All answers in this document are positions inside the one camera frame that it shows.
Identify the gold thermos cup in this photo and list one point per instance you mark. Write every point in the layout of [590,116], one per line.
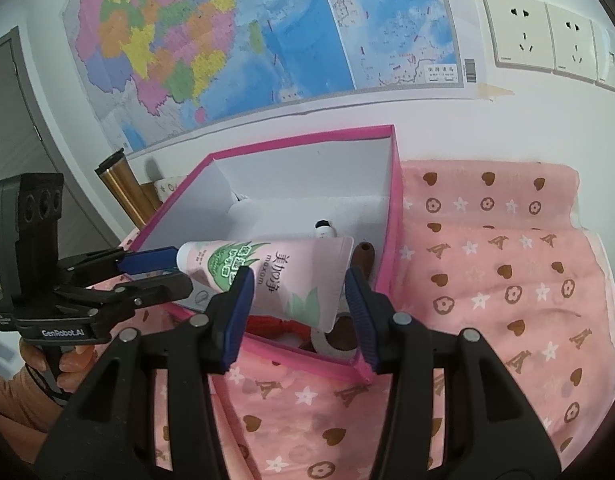
[122,190]

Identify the small white tube black cap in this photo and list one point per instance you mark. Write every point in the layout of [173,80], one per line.
[323,227]

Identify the wall map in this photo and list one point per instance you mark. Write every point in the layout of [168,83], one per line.
[237,35]

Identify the person's left hand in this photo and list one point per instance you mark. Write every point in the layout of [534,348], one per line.
[80,360]

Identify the grey door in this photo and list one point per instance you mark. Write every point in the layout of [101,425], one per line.
[17,125]

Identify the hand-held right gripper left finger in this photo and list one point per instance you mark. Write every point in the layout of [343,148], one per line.
[237,310]

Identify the white wall switch plate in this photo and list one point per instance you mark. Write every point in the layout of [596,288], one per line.
[610,57]

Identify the pink lotion tube white cap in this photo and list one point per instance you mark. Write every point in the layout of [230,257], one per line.
[287,280]

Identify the pink cardboard box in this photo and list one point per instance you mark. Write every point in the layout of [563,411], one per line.
[312,180]

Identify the person's left forearm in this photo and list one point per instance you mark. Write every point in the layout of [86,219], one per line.
[12,400]

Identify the pink printed blanket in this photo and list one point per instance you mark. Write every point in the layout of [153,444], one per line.
[487,285]

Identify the white tape roll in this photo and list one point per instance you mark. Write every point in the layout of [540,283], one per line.
[322,342]

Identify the masking tape strip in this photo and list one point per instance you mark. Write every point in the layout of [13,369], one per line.
[497,92]

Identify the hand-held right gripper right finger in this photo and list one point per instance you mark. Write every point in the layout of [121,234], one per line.
[360,320]

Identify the red object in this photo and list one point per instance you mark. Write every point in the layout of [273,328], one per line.
[272,326]

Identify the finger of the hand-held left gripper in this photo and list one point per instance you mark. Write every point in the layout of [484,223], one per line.
[147,260]
[157,290]

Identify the white wall socket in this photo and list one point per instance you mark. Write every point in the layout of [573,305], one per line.
[517,30]
[570,40]

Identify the white patterned container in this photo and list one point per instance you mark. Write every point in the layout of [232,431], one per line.
[170,187]

